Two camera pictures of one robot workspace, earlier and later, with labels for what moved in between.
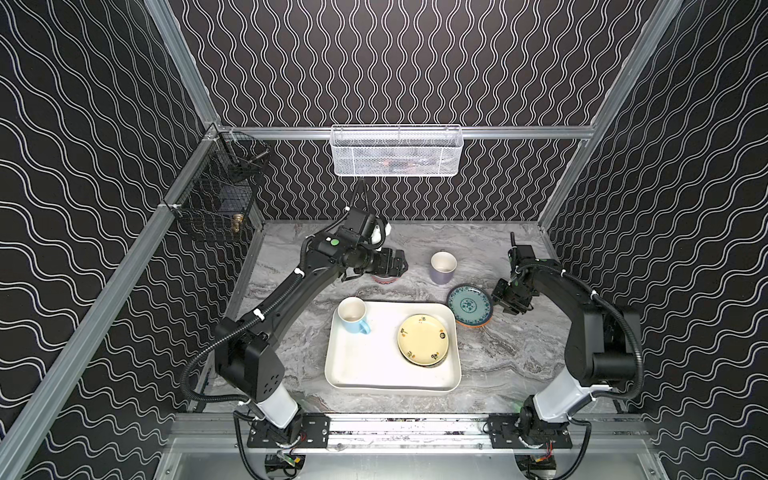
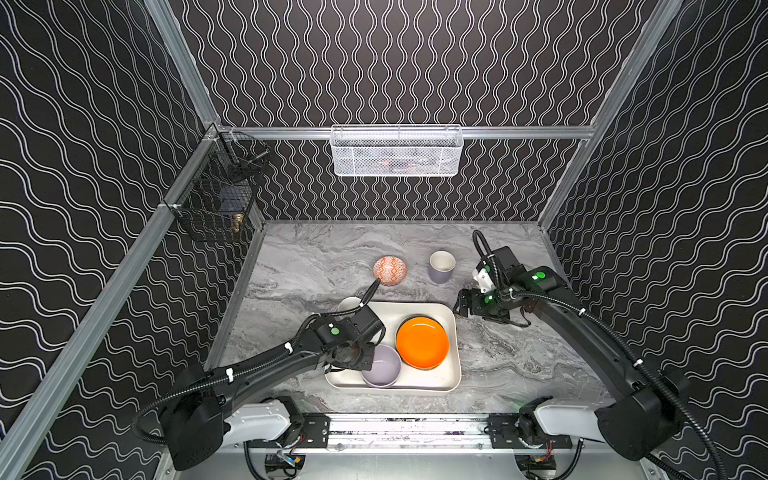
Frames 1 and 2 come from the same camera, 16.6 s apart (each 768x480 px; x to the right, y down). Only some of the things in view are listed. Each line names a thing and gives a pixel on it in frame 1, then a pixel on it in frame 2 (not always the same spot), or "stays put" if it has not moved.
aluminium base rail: (395, 433) stays put
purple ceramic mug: (442, 266) stays put
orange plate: (475, 326) to (422, 342)
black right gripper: (516, 294) to (471, 303)
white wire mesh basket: (396, 150) stays put
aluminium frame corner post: (174, 39) stays put
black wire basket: (215, 202) stays put
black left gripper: (389, 262) to (358, 355)
